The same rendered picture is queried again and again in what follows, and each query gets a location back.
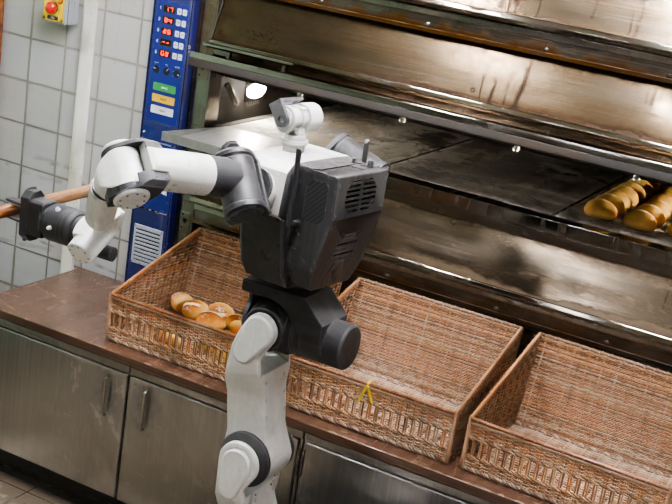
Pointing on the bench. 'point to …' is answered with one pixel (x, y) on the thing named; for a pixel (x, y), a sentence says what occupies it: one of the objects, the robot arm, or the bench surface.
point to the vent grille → (146, 244)
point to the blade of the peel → (210, 137)
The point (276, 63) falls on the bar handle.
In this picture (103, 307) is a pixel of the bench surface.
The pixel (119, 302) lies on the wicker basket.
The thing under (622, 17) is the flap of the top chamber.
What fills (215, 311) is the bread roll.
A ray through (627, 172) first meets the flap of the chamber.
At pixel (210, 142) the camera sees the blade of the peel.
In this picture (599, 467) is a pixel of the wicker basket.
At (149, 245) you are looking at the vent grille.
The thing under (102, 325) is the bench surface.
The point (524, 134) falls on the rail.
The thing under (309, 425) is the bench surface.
